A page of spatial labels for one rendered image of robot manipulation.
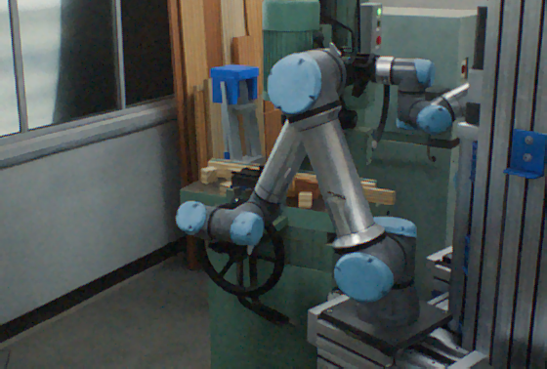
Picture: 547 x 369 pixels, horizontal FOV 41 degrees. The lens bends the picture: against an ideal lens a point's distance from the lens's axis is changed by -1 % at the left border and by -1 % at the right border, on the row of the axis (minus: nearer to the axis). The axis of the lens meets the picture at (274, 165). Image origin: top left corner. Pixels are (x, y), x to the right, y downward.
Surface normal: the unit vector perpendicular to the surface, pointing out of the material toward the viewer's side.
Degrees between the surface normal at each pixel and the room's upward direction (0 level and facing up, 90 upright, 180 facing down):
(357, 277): 97
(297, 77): 83
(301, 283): 90
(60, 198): 90
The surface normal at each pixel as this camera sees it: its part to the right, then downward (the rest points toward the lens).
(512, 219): -0.73, 0.18
